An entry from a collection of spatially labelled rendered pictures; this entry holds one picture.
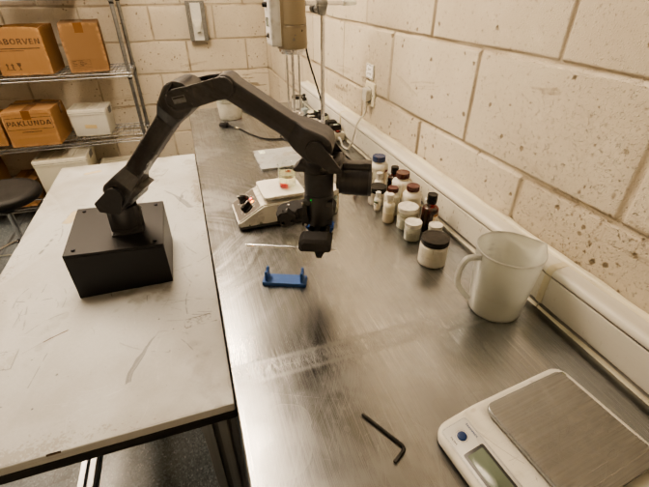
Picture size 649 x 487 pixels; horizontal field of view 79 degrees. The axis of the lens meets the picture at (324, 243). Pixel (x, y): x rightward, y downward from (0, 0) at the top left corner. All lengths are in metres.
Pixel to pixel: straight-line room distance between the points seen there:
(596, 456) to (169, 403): 0.63
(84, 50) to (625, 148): 2.95
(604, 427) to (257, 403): 0.51
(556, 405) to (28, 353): 0.91
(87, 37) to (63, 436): 2.70
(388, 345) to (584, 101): 0.56
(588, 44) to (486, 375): 0.60
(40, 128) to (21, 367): 2.52
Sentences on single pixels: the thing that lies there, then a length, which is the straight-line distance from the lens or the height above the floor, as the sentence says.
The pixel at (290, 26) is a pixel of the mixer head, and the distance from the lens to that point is 1.45.
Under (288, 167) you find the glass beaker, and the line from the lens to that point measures 1.10.
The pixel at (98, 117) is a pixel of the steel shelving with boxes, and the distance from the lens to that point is 3.30.
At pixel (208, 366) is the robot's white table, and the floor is 0.90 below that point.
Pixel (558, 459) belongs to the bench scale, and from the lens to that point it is 0.67.
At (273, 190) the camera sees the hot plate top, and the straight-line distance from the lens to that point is 1.12.
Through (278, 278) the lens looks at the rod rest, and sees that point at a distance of 0.91.
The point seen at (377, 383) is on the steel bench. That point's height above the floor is 0.90.
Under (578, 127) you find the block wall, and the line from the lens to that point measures 0.88.
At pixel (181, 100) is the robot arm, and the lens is 0.75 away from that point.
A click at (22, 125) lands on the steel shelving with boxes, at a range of 3.32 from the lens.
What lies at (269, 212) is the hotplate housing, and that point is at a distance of 1.10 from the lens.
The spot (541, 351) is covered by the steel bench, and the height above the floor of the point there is 0.90.
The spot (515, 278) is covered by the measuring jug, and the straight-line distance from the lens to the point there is 0.80.
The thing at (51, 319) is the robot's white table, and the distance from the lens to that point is 0.99.
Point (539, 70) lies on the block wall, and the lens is 0.95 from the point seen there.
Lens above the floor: 1.47
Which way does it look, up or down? 33 degrees down
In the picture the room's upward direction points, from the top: straight up
